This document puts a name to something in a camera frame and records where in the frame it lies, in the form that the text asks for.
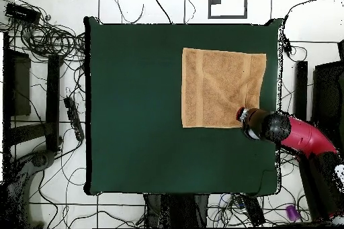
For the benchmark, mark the tan terry towel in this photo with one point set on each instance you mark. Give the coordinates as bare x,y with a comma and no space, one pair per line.
215,89

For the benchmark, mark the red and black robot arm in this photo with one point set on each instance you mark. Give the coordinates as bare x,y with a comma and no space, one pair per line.
303,137

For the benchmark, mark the dark flat panel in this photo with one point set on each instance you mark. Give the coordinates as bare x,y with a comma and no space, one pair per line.
21,84

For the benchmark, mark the black upright bar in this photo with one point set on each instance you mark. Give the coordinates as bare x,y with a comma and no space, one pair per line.
301,89

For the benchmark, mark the dark monitor panel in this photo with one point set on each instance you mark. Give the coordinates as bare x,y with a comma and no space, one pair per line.
328,94

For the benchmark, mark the black keyboard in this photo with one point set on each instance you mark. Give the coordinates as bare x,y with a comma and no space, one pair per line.
252,210

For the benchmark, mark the dark green tablecloth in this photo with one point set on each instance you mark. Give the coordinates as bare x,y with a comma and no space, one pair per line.
134,132

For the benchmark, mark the small purple object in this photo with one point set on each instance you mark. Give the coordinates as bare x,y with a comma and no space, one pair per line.
292,213

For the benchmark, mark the black power strip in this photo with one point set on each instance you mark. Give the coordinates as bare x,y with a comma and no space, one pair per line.
74,117

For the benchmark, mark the gray tripod base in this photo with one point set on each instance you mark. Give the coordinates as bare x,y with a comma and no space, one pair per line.
40,160

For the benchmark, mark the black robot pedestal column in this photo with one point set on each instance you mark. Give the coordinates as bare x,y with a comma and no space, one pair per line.
177,210

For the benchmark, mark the black stand frame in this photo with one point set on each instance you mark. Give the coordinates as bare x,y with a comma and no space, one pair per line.
52,100

